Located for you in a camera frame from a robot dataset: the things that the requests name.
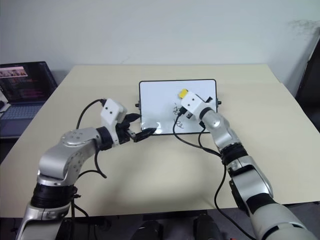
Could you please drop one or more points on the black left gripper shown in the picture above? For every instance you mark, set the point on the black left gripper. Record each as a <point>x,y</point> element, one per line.
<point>123,135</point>

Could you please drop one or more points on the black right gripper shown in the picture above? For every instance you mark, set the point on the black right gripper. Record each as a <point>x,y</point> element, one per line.
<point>208,99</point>

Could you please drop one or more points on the yellow whiteboard eraser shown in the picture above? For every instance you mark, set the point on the yellow whiteboard eraser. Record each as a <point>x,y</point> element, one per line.
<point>182,93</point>

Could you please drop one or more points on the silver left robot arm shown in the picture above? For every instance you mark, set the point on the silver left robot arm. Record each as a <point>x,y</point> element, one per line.
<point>75,140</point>

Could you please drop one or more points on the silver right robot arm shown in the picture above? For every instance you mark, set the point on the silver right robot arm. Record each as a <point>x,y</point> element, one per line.
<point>250,180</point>

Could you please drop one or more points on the black-framed small whiteboard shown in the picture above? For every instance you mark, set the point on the black-framed small whiteboard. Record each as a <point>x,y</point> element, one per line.
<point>160,100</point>

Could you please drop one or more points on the black chair back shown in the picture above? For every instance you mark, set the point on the black chair back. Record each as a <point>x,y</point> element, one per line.
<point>310,85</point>

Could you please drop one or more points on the dark rounded shape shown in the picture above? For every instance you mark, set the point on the dark rounded shape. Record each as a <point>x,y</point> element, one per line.
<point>147,231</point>

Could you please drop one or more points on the open laptop computer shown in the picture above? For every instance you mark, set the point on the open laptop computer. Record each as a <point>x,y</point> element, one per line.
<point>23,85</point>

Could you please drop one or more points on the white object beside laptop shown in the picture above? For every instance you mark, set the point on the white object beside laptop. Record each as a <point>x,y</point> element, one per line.
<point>3,96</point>

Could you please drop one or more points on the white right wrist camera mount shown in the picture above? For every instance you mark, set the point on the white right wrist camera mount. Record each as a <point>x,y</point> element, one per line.
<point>193,102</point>

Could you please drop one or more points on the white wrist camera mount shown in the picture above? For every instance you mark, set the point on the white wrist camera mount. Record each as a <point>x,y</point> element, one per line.
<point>193,102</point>
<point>111,110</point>

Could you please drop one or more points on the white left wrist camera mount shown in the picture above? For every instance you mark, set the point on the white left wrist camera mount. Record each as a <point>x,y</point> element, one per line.
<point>111,110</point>

